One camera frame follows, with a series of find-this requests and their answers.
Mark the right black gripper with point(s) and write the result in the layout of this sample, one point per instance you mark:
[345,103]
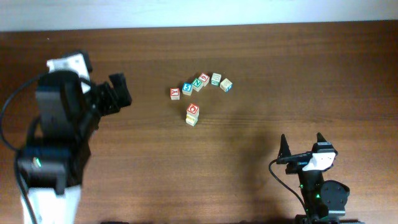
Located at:
[298,158]

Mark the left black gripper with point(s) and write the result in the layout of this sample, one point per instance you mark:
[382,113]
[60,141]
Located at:
[104,91]

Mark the red I wooden block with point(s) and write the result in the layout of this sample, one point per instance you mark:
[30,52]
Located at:
[193,110]

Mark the yellow wooden block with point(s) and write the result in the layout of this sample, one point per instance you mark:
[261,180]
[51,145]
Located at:
[191,120]

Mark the blue letter wooden block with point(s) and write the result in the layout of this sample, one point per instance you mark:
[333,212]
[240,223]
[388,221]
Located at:
[226,85]

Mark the green letter wooden block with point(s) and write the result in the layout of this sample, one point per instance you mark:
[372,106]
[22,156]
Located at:
[216,79]

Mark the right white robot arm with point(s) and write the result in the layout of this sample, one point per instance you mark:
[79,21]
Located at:
[323,200]

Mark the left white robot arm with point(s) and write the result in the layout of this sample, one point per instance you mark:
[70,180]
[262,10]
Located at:
[49,168]

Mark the red Y wooden block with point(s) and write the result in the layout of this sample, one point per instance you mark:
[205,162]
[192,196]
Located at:
[174,93]

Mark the blue 5 wooden block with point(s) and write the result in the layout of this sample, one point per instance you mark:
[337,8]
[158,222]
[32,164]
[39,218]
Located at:
[187,89]

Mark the green N wooden block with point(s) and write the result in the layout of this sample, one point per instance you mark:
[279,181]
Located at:
[197,84]

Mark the red 9 wooden block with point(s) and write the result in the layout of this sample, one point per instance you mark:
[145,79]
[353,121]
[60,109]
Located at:
[204,78]

